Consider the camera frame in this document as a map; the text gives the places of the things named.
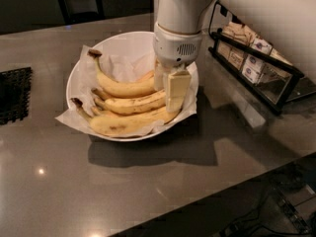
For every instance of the white bowl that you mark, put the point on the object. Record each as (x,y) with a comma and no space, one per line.
(126,57)

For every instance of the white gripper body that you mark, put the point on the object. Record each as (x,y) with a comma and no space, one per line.
(174,49)

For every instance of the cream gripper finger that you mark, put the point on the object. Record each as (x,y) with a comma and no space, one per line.
(158,76)
(176,84)

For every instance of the black grid mat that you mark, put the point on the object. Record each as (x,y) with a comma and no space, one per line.
(15,88)

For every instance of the black condiment rack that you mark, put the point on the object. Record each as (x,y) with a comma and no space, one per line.
(280,82)

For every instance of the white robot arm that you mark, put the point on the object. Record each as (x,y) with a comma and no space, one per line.
(183,17)

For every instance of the white paper liner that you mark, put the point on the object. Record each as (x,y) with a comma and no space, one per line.
(110,93)

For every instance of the hidden back yellow banana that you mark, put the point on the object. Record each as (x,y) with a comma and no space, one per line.
(104,95)

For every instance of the small partly hidden banana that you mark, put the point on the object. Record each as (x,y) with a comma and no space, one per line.
(98,112)

